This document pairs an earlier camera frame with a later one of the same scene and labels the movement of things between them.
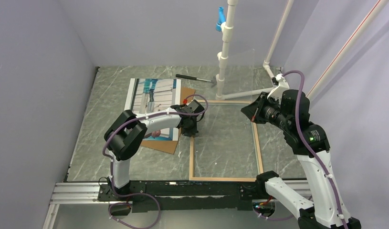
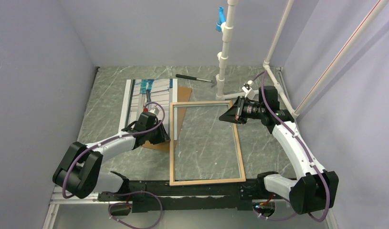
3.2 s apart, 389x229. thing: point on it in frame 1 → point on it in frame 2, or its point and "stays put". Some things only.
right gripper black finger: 254,110 → 235,113
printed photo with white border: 147,97 stays put
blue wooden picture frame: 192,178 → 173,182
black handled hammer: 214,80 stays put
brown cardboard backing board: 170,146 stays put
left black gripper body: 191,130 → 157,136
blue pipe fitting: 222,18 stays put
